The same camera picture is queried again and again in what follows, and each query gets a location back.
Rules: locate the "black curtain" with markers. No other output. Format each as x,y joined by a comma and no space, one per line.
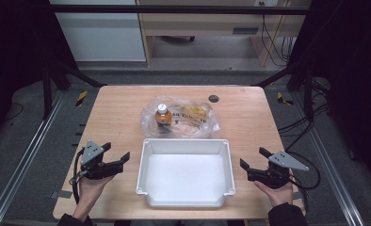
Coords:
356,62
14,47

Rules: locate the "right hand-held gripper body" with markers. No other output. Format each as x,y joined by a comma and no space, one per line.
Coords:
279,171

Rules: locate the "yellow snack packet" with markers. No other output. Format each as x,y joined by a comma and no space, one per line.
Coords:
194,111

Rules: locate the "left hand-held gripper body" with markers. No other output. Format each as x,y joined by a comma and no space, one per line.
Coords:
92,152

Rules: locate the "aluminium floor rail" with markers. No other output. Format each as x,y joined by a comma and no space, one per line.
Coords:
331,169
26,153

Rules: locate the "clear plastic bag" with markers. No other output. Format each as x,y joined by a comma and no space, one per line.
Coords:
202,127

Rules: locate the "black metal stand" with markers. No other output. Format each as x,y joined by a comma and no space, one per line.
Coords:
308,94
47,91

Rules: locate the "person's right hand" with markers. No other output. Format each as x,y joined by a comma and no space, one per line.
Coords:
277,194

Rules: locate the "orange bottle with white cap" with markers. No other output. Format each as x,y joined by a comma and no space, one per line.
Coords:
163,116

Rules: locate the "yellow black floor tape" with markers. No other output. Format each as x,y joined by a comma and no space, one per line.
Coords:
82,98
282,99

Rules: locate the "grey tape strip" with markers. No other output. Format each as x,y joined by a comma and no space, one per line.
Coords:
62,194

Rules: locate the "dark round table grommet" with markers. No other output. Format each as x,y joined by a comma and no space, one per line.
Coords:
213,98

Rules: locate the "person's left hand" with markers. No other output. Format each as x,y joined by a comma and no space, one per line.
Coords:
91,188

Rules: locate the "white cabinet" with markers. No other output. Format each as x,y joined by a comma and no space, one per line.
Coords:
105,34

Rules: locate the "white plastic bin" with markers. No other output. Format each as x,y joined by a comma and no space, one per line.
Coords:
186,175

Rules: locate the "black horizontal frame bar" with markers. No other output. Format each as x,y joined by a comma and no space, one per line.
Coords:
174,9

